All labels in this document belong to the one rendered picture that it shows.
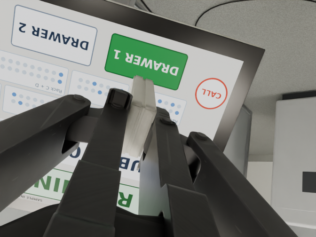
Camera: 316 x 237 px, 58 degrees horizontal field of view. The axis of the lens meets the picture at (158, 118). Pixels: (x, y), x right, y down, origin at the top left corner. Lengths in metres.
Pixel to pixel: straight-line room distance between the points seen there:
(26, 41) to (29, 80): 0.05
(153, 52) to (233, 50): 0.10
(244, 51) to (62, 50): 0.22
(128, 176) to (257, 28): 1.55
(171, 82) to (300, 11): 1.45
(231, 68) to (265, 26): 1.48
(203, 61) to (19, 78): 0.22
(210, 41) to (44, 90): 0.21
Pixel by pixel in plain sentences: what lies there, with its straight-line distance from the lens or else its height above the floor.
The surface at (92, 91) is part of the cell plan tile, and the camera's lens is 0.36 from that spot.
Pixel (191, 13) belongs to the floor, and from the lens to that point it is 1.79.
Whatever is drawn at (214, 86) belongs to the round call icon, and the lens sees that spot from 0.36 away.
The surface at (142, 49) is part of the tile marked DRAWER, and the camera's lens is 0.35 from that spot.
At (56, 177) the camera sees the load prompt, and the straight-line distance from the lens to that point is 0.43.
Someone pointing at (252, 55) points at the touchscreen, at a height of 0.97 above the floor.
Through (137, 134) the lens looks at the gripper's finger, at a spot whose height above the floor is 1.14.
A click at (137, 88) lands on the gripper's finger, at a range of 0.18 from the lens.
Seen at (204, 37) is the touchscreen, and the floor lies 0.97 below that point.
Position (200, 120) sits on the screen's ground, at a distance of 0.37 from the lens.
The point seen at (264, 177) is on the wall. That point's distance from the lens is 4.10.
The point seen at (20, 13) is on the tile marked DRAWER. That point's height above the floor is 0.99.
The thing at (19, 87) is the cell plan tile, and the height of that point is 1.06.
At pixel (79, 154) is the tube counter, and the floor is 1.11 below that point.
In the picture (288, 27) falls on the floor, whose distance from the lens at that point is 1.85.
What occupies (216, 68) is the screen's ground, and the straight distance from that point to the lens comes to 0.36.
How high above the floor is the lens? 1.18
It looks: 20 degrees down
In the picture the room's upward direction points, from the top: 168 degrees counter-clockwise
